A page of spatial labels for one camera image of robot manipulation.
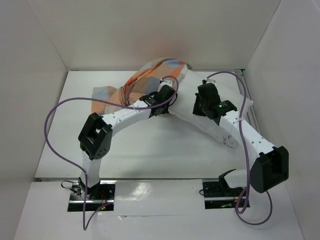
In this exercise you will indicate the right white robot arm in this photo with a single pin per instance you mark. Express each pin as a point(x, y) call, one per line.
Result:
point(269, 165)

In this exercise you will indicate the checkered orange grey pillowcase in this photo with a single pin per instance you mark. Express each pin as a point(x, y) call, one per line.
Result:
point(145, 81)

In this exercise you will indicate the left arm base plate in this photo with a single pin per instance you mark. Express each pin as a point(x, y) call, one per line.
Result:
point(102, 197)

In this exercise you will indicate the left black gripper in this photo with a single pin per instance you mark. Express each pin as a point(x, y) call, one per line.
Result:
point(165, 110)

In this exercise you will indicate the white pillow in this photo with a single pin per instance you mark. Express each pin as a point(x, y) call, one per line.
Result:
point(183, 106)

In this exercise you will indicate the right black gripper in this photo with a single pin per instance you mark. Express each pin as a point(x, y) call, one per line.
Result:
point(207, 91)

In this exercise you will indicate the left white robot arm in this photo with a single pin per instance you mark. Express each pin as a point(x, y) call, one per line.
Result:
point(96, 135)

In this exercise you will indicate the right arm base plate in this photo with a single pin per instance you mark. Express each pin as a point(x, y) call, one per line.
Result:
point(218, 194)

